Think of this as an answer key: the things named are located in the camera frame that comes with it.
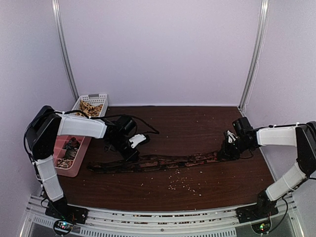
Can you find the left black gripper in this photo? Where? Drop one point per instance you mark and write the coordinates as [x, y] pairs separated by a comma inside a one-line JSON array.
[[129, 157]]

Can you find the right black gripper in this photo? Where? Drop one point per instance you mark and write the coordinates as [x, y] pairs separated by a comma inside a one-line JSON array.
[[224, 153]]

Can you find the dark red patterned tie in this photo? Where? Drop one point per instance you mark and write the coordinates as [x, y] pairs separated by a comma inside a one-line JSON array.
[[148, 163]]

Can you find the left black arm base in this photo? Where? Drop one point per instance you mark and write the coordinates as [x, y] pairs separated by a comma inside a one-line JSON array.
[[61, 210]]

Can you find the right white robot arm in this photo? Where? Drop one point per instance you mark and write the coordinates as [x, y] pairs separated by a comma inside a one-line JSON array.
[[299, 137]]

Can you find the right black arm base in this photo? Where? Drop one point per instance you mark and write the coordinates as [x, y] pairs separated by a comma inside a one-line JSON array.
[[261, 209]]

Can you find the leopard print tie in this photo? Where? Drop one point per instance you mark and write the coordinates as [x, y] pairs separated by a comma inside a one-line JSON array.
[[89, 109]]

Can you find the rolled dark tie in box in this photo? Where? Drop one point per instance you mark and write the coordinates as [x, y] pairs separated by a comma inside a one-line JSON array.
[[71, 147]]

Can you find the white perforated plastic basket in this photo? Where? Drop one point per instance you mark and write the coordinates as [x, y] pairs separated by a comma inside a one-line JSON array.
[[93, 99]]

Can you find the rolled leopard tie in box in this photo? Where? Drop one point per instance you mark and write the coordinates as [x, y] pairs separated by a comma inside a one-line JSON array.
[[64, 163]]

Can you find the pink divided plastic box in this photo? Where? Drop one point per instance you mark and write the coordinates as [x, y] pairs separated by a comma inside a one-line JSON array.
[[59, 153]]

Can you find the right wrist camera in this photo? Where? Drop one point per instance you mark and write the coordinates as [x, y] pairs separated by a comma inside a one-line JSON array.
[[229, 137]]

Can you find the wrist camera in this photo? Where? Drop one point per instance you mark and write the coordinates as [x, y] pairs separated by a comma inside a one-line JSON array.
[[229, 137], [138, 139]]

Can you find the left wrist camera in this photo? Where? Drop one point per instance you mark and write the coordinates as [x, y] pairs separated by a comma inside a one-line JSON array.
[[138, 139]]

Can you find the aluminium front rail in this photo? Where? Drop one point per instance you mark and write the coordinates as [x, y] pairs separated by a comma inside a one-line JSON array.
[[217, 222]]

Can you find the right aluminium frame post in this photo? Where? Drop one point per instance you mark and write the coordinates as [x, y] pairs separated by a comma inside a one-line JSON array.
[[261, 28]]

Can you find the aluminium frame post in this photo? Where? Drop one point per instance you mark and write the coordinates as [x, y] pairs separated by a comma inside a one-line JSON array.
[[64, 51], [261, 28]]

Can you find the left aluminium frame post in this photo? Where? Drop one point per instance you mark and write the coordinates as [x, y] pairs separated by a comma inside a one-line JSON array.
[[64, 51]]

